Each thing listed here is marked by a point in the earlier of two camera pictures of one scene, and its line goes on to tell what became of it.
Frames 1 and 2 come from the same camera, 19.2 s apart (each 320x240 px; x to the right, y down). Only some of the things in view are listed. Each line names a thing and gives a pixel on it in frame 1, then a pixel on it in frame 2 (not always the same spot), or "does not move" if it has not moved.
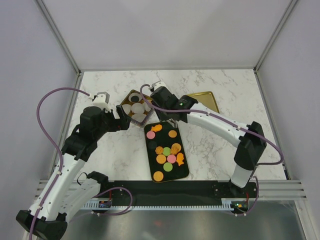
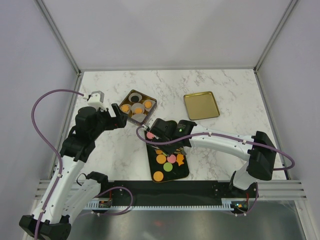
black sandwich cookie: (134, 98) does not move
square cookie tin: (136, 109) does not move
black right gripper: (163, 117) → (170, 150)
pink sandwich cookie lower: (171, 158) does not move
